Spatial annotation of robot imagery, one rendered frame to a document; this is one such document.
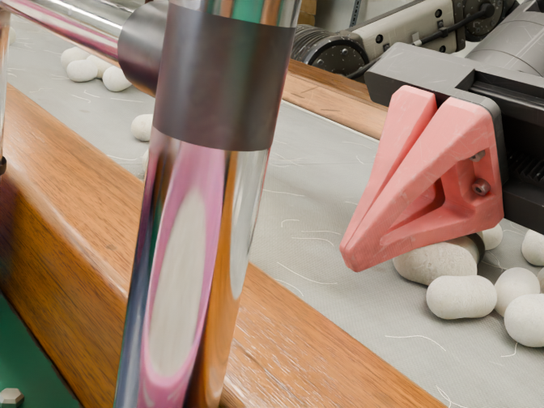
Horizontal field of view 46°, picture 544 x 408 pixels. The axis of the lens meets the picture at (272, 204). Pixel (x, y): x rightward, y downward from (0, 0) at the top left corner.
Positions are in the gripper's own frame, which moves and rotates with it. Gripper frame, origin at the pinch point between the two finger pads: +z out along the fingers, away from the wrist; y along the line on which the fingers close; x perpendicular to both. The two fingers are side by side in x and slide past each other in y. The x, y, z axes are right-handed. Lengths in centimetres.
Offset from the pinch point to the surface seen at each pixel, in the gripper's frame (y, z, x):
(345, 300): 0.9, 2.1, 0.6
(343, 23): -214, -171, 144
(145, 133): -19.7, -0.1, 1.2
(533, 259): 2.1, -8.6, 8.7
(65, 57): -39.8, -3.3, 2.5
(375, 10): -195, -176, 136
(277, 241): -4.7, 1.3, 1.2
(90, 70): -36.2, -3.6, 3.2
